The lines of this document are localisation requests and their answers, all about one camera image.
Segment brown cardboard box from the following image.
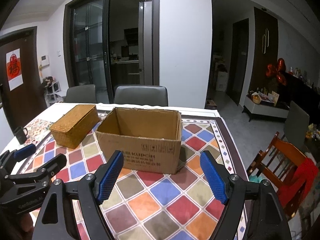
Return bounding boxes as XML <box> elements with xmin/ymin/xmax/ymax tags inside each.
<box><xmin>95</xmin><ymin>107</ymin><xmax>182</xmax><ymax>174</ymax></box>

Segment red cloth on chair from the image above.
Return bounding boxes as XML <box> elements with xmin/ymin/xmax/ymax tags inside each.
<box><xmin>277</xmin><ymin>158</ymin><xmax>319</xmax><ymax>219</ymax></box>

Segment woven wicker basket box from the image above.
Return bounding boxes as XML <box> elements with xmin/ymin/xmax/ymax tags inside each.
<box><xmin>50</xmin><ymin>105</ymin><xmax>100</xmax><ymax>148</ymax></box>

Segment red fu door poster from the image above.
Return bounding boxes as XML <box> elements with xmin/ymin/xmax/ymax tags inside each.
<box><xmin>6</xmin><ymin>48</ymin><xmax>23</xmax><ymax>91</ymax></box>

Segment glass sliding door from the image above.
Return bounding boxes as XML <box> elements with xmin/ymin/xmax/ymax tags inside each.
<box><xmin>72</xmin><ymin>0</ymin><xmax>110</xmax><ymax>103</ymax></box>

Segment red heart balloons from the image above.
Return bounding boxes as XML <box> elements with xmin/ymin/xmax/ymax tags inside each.
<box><xmin>265</xmin><ymin>58</ymin><xmax>286</xmax><ymax>86</ymax></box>

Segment white low cabinet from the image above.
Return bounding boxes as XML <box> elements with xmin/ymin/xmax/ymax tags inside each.
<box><xmin>242</xmin><ymin>96</ymin><xmax>289</xmax><ymax>122</ymax></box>

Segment grey chair right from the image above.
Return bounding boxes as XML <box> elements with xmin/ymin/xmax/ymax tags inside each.
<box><xmin>114</xmin><ymin>85</ymin><xmax>168</xmax><ymax>107</ymax></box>

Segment orange wooden chair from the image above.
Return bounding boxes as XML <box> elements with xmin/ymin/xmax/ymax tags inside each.
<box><xmin>247</xmin><ymin>132</ymin><xmax>319</xmax><ymax>194</ymax></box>

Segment grey side chair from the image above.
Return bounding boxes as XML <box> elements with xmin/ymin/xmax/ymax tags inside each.
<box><xmin>282</xmin><ymin>101</ymin><xmax>309</xmax><ymax>150</ymax></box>

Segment left hand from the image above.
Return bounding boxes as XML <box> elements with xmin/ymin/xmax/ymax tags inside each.
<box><xmin>1</xmin><ymin>209</ymin><xmax>34</xmax><ymax>239</ymax></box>

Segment black mug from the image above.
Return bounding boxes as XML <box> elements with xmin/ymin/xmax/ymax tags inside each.
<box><xmin>14</xmin><ymin>126</ymin><xmax>28</xmax><ymax>145</ymax></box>

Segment colourful checkered table mat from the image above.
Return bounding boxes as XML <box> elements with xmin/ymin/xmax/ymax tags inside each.
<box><xmin>15</xmin><ymin>108</ymin><xmax>247</xmax><ymax>239</ymax></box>

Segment floral patterned placemat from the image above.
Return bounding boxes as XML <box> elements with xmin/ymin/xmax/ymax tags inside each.
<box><xmin>23</xmin><ymin>119</ymin><xmax>53</xmax><ymax>146</ymax></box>

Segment white wall intercom panel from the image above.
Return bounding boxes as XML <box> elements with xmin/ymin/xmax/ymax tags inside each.
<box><xmin>41</xmin><ymin>55</ymin><xmax>50</xmax><ymax>67</ymax></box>

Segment white small shelf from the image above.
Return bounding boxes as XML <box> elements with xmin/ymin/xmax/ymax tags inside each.
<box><xmin>44</xmin><ymin>81</ymin><xmax>66</xmax><ymax>107</ymax></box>

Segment grey chair left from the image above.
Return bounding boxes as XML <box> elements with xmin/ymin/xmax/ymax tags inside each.
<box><xmin>63</xmin><ymin>84</ymin><xmax>98</xmax><ymax>103</ymax></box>

